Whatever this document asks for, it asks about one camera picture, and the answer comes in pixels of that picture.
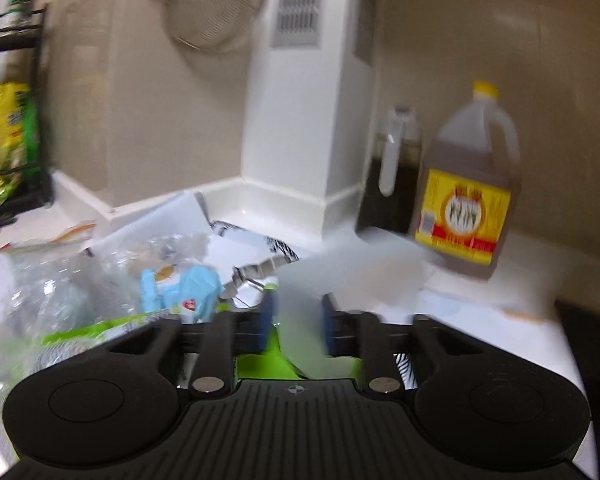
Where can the yellow green snack bag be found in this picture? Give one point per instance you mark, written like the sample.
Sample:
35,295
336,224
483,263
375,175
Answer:
19,144

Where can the green white plastic package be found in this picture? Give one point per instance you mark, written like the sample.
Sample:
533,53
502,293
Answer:
270,364

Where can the wall vent grille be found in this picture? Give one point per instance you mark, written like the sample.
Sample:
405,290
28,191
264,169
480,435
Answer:
297,23

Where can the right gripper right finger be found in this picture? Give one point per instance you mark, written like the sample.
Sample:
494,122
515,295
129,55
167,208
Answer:
382,349

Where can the blue white wrapper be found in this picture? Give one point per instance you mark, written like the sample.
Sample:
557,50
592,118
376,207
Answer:
192,293

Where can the cooking wine jug yellow label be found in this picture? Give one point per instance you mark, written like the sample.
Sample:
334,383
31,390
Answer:
468,186

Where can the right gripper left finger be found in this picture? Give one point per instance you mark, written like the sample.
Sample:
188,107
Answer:
218,343

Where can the translucent plastic container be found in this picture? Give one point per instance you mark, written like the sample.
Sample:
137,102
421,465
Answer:
377,271

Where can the clear plastic bag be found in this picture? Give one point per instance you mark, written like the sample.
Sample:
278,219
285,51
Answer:
57,289

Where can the black wire spice rack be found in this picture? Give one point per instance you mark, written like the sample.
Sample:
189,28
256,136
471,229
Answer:
25,31

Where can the dark soy sauce bottle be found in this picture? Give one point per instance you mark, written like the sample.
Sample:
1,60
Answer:
391,183

